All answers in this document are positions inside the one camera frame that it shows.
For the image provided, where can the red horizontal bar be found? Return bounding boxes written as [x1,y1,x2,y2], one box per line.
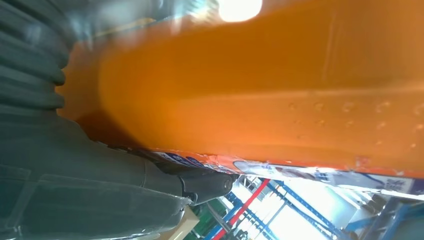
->
[211,178,271,240]

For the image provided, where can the blue metal rack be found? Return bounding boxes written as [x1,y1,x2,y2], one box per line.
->
[202,177,424,240]

